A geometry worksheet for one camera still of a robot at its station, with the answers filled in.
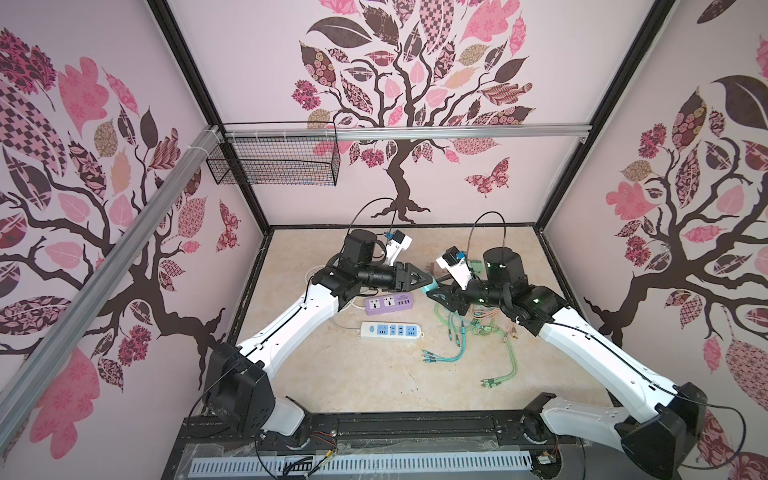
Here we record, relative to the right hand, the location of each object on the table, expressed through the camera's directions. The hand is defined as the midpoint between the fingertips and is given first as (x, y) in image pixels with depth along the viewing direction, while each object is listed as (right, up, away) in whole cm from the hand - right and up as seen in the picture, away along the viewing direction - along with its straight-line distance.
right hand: (434, 283), depth 72 cm
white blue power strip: (-11, -17, +18) cm, 27 cm away
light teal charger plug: (-1, -1, -3) cm, 3 cm away
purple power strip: (-11, -9, +23) cm, 27 cm away
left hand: (-2, -1, -2) cm, 3 cm away
